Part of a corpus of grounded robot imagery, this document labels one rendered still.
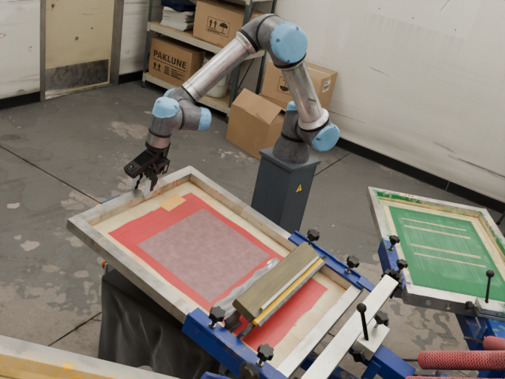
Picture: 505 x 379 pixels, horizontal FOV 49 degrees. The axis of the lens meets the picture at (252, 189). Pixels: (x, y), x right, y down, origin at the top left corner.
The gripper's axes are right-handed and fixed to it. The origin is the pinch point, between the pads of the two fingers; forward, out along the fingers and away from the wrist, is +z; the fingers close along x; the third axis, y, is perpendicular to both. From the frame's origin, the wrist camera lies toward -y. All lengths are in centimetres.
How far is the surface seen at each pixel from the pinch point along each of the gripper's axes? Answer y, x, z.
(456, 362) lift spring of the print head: 4, -109, -15
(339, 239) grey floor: 218, -26, 111
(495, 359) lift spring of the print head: 4, -116, -23
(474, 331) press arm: 51, -114, 4
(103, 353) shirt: -21, -17, 50
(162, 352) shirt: -21, -39, 28
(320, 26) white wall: 380, 118, 23
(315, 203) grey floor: 252, 12, 117
